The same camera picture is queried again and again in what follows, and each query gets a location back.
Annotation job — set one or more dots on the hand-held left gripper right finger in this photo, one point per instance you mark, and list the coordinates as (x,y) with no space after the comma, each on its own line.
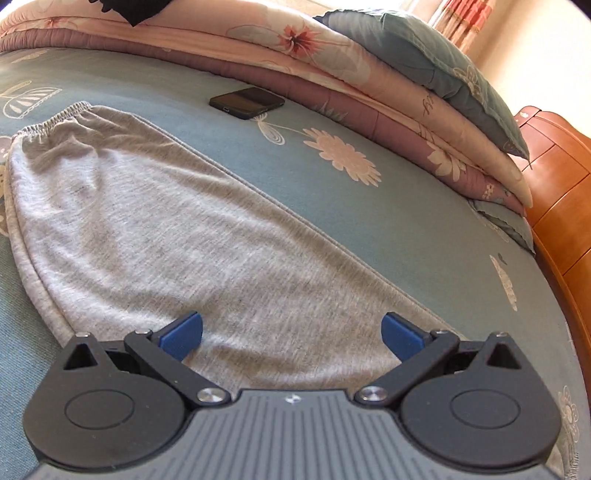
(401,337)

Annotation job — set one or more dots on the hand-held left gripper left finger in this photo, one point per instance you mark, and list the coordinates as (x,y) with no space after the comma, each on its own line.
(184,334)

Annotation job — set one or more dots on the grey pants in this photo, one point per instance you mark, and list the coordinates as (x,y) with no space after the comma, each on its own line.
(161,221)

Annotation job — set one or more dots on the teal printed bed sheet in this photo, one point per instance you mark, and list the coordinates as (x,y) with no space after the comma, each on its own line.
(392,221)

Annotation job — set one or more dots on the flat teal pillow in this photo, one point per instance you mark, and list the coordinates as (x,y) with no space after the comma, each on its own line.
(508,226)

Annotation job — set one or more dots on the wooden bed headboard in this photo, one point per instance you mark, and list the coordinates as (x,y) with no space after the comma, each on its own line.
(558,194)

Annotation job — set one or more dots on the black smartphone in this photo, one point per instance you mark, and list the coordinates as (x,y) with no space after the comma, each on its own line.
(244,101)

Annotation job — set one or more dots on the plump teal pillow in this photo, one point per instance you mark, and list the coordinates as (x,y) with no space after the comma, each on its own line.
(415,50)

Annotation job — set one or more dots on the folded pink floral quilt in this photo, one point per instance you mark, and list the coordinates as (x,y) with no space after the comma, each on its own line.
(231,46)

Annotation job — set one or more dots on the pink striped curtain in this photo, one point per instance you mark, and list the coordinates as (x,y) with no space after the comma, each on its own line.
(466,18)

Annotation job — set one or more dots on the black garment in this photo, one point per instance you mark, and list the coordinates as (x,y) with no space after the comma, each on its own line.
(134,11)

